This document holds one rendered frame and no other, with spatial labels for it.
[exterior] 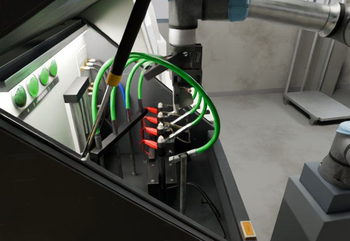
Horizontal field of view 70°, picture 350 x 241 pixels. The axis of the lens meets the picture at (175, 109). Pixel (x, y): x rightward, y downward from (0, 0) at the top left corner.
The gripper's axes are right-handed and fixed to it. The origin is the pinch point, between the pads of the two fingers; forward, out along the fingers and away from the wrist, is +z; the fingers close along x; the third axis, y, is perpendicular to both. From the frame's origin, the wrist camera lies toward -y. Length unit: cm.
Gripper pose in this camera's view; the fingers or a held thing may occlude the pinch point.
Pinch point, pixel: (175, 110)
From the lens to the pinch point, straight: 76.1
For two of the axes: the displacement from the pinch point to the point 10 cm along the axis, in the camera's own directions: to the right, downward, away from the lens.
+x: -0.6, -4.8, 8.8
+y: 10.0, -0.3, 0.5
